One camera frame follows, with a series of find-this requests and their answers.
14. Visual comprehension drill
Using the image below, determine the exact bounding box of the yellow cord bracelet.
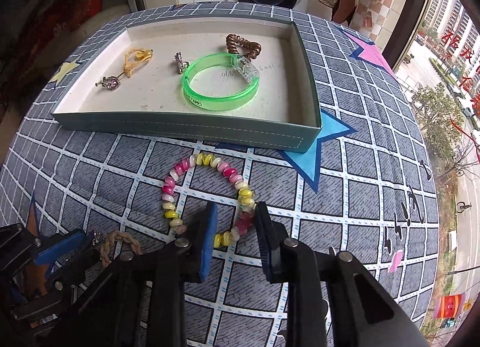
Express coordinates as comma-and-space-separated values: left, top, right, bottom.
122, 48, 154, 79

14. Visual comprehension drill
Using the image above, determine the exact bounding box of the tan braided bracelet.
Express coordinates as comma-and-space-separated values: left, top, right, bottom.
100, 230, 144, 268

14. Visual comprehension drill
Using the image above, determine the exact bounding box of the brown spiral hair tie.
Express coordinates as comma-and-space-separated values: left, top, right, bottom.
224, 33, 263, 62

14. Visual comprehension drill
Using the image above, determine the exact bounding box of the pink crystal brooch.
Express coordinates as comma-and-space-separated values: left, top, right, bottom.
95, 73, 124, 91

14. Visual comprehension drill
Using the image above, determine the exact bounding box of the silver metal hair clip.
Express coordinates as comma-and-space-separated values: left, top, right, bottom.
174, 52, 190, 74

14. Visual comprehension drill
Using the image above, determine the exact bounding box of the green jewelry tray box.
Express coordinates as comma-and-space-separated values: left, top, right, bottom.
52, 16, 322, 153

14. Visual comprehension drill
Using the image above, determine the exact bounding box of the green transparent bangle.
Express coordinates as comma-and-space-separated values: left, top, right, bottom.
181, 53, 260, 112

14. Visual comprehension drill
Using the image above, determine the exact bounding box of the cream sofa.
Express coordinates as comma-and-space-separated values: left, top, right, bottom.
34, 5, 130, 68

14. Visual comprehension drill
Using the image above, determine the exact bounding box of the pink yellow beaded bracelet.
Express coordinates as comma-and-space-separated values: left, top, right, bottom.
160, 152, 257, 249

